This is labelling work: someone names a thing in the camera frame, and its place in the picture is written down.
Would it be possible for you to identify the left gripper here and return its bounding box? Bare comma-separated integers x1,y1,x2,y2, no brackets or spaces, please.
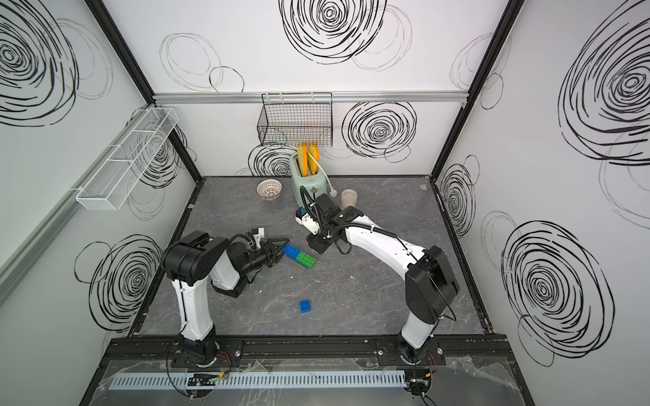
239,239,289,278

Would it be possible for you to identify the long blue lego brick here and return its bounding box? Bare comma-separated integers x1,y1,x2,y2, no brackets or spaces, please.
283,245,301,260

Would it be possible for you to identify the dark green lego brick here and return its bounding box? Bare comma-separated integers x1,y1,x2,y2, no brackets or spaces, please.
296,253,317,269

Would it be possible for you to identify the small blue lego brick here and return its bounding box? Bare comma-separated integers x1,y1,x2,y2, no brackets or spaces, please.
300,299,311,313

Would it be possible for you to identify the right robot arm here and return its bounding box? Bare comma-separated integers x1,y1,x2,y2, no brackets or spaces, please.
300,187,460,365

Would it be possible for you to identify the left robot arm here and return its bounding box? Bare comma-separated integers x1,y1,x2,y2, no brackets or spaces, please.
162,231,289,365

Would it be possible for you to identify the clear jar with grains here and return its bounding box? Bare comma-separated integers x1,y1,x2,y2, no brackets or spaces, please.
341,189,358,209

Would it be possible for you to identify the mint green toaster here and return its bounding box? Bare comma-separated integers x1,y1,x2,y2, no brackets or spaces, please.
289,152,329,206

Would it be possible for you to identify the white strainer bowl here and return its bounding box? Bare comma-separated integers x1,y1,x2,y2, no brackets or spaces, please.
256,179,283,201

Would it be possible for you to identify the yellow toast slice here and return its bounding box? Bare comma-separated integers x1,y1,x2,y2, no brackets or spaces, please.
297,143,309,177

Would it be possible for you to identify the orange toast slice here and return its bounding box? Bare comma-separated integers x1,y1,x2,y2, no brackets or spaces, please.
307,144,320,174

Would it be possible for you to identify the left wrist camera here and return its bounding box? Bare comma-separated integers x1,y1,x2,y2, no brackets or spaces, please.
252,228,265,250

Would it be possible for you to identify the white toaster cable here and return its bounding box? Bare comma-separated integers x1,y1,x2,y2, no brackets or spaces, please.
309,150,339,199

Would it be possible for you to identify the black wire basket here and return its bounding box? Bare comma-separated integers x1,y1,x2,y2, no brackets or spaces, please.
257,92,333,147

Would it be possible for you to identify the grey slotted cable duct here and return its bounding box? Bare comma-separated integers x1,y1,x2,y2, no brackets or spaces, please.
108,370,407,392

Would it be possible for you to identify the white wire shelf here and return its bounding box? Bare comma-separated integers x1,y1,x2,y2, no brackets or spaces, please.
75,107,179,211

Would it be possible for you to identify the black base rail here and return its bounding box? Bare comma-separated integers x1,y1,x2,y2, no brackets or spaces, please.
101,334,511,368

